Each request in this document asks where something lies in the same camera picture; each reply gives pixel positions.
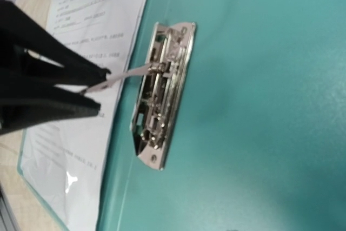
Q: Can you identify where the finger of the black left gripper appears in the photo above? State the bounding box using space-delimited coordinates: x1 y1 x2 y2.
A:
1 0 110 86
0 49 102 137

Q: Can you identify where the printed paper sheet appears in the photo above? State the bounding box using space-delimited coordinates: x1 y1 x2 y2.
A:
18 0 146 230

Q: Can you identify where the metal folder clip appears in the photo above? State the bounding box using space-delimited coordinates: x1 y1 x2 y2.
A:
81 21 198 172

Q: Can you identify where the dark green folder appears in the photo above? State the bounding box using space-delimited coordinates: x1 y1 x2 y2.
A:
16 0 346 231

